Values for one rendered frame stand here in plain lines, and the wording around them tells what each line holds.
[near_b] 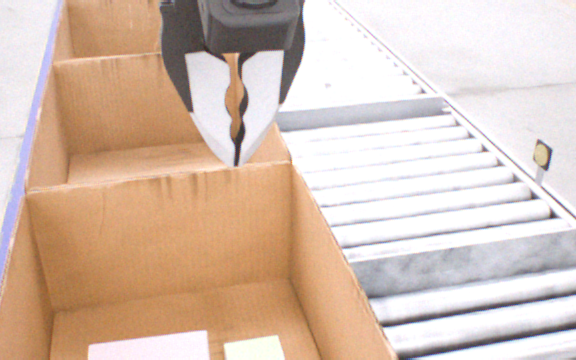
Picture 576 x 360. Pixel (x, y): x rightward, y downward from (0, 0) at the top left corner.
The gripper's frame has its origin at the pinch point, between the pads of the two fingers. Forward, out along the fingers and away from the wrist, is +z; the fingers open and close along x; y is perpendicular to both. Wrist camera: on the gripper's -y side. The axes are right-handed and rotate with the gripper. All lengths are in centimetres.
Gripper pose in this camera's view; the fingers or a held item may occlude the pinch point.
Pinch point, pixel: (236, 154)
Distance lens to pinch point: 45.1
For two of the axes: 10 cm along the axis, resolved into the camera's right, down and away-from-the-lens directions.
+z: -0.1, 8.6, 5.1
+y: -2.5, -5.0, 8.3
